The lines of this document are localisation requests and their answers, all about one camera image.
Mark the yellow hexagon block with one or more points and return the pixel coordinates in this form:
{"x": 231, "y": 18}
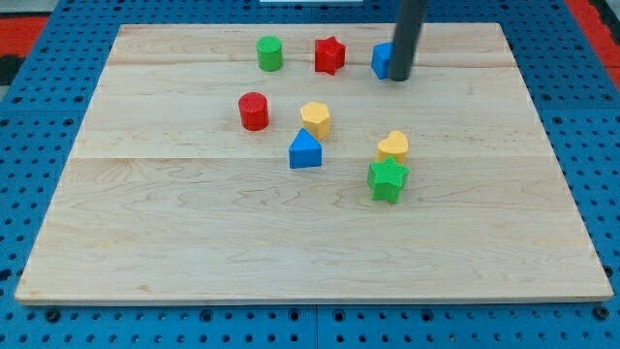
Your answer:
{"x": 315, "y": 118}

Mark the blue triangle block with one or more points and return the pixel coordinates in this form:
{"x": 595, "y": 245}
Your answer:
{"x": 305, "y": 151}

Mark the red cylinder block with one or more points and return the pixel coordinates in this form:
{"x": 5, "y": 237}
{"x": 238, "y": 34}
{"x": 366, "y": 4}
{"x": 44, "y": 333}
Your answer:
{"x": 253, "y": 110}

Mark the green star block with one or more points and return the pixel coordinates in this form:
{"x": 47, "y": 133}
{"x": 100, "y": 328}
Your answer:
{"x": 386, "y": 180}

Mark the green cylinder block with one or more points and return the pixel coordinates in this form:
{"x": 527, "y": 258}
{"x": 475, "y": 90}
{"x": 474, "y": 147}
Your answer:
{"x": 269, "y": 53}

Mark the blue cube block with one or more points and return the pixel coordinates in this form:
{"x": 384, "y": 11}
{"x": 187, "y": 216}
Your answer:
{"x": 381, "y": 55}

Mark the yellow heart block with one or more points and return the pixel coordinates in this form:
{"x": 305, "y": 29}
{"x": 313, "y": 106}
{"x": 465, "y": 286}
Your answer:
{"x": 396, "y": 145}

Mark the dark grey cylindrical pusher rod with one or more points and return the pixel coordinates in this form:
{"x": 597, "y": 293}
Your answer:
{"x": 409, "y": 20}

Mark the red star block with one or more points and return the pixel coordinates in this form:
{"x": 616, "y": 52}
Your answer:
{"x": 329, "y": 55}

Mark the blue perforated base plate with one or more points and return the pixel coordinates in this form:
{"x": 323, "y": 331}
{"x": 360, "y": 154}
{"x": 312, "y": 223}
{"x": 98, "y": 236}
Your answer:
{"x": 572, "y": 88}

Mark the light wooden board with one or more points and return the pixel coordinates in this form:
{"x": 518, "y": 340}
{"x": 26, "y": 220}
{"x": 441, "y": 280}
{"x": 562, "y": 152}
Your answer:
{"x": 166, "y": 199}

